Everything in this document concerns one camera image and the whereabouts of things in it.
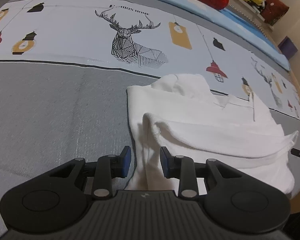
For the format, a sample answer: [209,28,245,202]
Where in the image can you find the white long-sleeve shirt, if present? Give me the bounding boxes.
[127,74,298,194]

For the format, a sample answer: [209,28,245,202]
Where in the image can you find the purple bag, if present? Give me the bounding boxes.
[278,36,298,60]

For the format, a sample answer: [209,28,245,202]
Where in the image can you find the dark red cushion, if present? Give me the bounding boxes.
[261,0,289,26]

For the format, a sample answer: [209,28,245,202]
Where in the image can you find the printed grey bed sheet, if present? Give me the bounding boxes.
[0,0,300,237]

